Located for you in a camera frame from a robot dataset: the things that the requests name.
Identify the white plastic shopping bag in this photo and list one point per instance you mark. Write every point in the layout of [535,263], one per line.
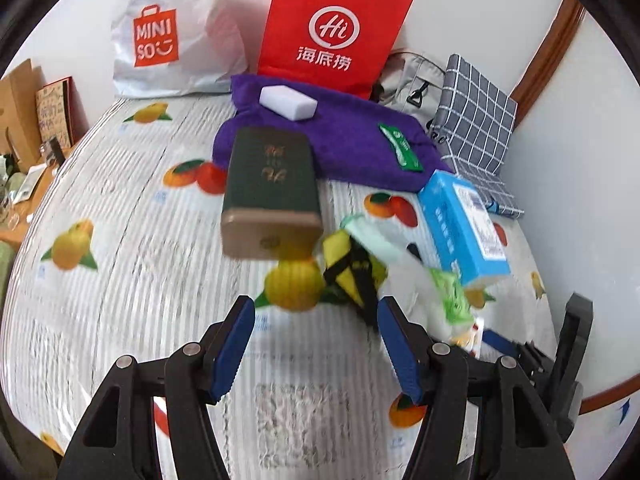
[200,20]

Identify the wooden door frame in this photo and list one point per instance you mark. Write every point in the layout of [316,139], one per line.
[550,55]

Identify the grey backpack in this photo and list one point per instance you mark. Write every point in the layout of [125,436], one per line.
[407,80]

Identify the brown printed box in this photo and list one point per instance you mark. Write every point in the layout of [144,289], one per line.
[54,112]

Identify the green wet wipe packet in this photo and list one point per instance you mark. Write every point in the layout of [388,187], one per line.
[452,295]

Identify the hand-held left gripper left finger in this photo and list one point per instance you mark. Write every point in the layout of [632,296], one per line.
[232,350]

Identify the red paper bag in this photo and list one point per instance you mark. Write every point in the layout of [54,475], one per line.
[300,20]

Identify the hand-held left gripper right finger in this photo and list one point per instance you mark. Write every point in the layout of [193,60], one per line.
[397,350]

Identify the purple towel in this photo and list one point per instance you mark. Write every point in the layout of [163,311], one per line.
[345,145]

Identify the grey checked cushion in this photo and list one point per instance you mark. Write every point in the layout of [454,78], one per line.
[475,120]

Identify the dark green box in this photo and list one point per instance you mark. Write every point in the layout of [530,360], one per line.
[270,180]

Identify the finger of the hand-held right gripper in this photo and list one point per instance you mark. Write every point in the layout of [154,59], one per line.
[500,342]

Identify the face mask in clear wrapper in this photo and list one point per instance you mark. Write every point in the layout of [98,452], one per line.
[372,237]

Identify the white sponge block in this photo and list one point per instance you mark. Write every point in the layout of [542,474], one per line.
[287,102]

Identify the blue tissue box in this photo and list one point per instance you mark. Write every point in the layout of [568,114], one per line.
[460,230]

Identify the white gloves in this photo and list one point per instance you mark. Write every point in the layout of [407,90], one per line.
[415,292]

